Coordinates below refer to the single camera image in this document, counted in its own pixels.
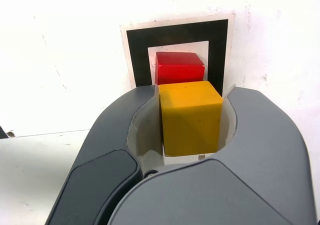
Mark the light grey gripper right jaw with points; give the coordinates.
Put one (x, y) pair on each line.
(225, 192)

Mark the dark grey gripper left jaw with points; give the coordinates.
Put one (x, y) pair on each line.
(100, 172)

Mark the yellow cube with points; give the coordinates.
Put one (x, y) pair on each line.
(190, 120)

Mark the red cube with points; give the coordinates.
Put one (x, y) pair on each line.
(177, 70)

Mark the black tape square outline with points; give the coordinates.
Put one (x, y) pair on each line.
(137, 55)

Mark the black tape strip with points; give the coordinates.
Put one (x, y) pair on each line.
(2, 133)

